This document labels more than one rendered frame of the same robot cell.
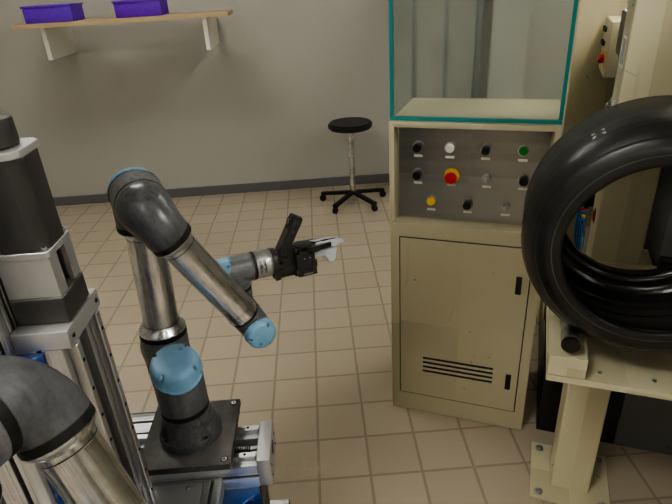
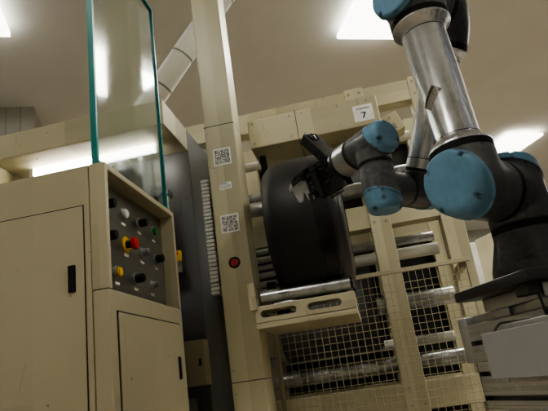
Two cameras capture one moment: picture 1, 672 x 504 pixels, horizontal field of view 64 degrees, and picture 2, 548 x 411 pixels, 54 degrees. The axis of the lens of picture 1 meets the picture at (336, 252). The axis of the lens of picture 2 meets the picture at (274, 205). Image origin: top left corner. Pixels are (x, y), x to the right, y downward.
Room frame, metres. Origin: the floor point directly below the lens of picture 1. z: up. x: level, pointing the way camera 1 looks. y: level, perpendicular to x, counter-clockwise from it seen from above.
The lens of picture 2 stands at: (1.69, 1.26, 0.60)
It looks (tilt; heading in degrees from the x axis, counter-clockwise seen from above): 18 degrees up; 257
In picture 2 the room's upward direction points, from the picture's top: 8 degrees counter-clockwise
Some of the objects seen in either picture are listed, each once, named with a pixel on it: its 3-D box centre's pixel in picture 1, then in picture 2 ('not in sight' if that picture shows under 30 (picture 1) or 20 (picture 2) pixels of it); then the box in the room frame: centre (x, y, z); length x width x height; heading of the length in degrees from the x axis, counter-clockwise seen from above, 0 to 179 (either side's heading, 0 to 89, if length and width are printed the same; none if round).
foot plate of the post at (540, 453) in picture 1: (568, 475); not in sight; (1.40, -0.81, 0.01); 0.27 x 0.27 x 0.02; 69
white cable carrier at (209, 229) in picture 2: not in sight; (212, 236); (1.49, -0.82, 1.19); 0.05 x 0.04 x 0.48; 69
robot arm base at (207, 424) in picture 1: (187, 417); (530, 250); (1.02, 0.39, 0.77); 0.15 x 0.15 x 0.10
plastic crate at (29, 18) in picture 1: (54, 12); not in sight; (4.31, 1.92, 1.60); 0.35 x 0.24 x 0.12; 91
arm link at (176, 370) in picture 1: (178, 378); (510, 192); (1.03, 0.40, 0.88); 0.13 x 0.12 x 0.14; 26
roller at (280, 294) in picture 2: (568, 307); (304, 290); (1.20, -0.61, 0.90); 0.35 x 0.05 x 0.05; 159
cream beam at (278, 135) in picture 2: not in sight; (315, 132); (0.93, -0.98, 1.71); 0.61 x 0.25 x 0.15; 159
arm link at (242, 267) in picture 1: (234, 271); (371, 145); (1.23, 0.27, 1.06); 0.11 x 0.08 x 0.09; 112
